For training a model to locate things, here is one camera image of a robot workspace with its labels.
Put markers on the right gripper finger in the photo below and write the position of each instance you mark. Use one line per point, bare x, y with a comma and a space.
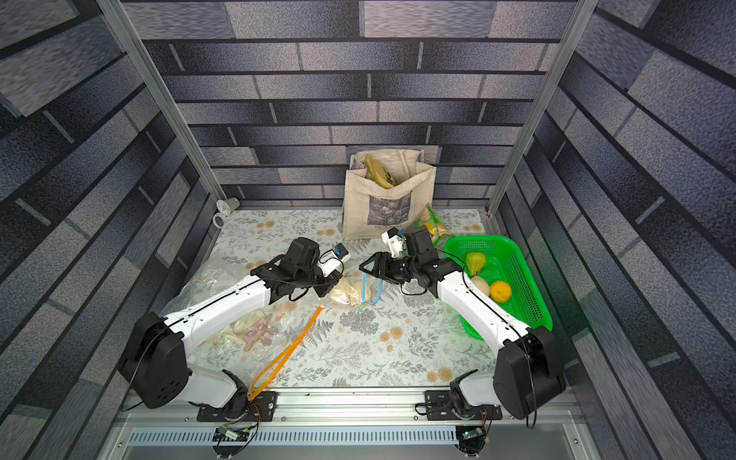
378, 269
380, 259

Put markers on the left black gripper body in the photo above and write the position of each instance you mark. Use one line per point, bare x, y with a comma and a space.
313, 277

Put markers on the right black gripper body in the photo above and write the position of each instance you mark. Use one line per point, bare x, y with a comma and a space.
384, 266

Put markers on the clear bag of buns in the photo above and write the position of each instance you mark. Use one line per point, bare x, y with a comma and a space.
372, 290

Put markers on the green fruit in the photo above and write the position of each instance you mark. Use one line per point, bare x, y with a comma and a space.
475, 262

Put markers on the yellow pear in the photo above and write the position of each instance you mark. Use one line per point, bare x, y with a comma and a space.
501, 292

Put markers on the clear orange zip-top bag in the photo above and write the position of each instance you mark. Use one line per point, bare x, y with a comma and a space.
199, 323

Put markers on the beige round fruit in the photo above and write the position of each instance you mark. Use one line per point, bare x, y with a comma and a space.
481, 285

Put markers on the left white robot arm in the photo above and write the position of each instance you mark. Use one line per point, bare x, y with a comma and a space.
154, 362

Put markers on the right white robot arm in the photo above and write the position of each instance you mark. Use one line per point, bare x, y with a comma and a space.
529, 370

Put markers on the green chips bag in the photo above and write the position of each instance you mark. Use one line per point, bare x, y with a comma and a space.
434, 224

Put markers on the beige canvas tote bag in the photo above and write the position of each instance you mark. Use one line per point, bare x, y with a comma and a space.
369, 210

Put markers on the giraffe yellow toy package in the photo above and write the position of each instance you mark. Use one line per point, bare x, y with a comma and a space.
249, 331

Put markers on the yellow snack packet in tote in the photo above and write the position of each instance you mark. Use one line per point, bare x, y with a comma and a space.
377, 172

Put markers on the green plastic basket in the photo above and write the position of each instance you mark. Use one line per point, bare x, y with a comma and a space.
505, 263

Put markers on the white cup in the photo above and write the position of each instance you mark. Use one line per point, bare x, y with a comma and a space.
225, 208

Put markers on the right circuit board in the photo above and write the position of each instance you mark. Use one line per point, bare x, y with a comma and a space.
471, 440

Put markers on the circuit board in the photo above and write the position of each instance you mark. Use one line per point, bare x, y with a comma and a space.
225, 435
471, 440

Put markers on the left circuit board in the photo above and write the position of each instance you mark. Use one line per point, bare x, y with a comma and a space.
225, 435

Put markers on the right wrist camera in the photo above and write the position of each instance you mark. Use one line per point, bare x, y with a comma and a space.
394, 239

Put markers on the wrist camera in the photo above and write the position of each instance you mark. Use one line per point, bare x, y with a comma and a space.
394, 239
332, 262

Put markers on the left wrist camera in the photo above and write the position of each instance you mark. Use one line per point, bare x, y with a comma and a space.
332, 262

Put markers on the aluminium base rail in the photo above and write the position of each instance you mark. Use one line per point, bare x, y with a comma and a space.
336, 417

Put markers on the right aluminium frame post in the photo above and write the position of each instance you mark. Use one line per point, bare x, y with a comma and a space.
570, 39

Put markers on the aluminium frame post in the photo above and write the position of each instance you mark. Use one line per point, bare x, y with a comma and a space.
123, 28
570, 39

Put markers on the left aluminium frame post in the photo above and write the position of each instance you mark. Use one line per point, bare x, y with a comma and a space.
123, 28

